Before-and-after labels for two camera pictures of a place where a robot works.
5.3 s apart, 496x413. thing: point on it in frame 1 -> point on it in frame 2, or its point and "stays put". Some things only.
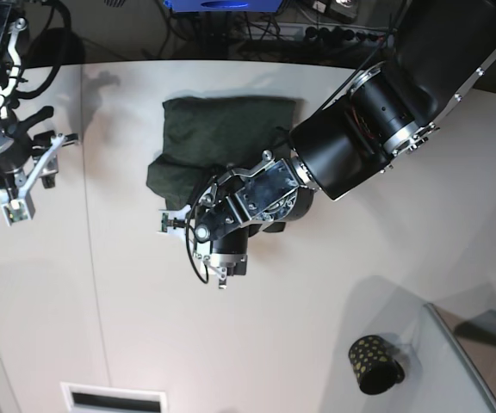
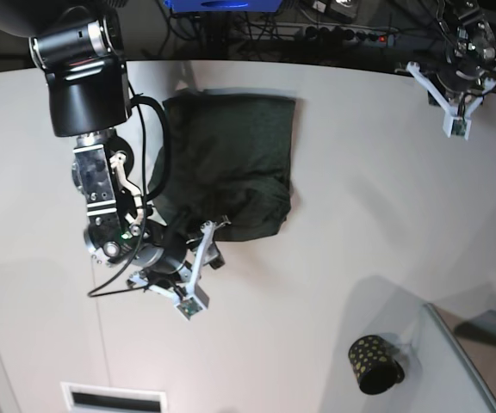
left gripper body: x=12 y=174 -> x=171 y=268
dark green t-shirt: x=199 y=137 stays put
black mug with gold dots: x=375 y=366 stays put
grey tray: x=492 y=340 stays put
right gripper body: x=223 y=250 -> x=456 y=91
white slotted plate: x=91 y=398 stays put
